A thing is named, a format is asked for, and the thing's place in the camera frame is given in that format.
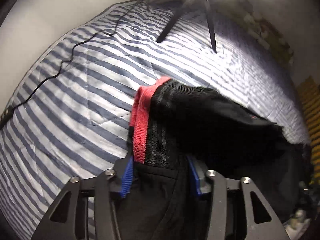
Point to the black garment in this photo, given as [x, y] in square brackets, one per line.
[253, 171]

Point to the blue striped bed sheet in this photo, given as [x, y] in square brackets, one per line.
[72, 108]

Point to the folded green red blanket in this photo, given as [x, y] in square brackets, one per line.
[265, 33]

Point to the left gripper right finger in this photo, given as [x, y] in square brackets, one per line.
[198, 171]

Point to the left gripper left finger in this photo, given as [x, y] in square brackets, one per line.
[124, 176]

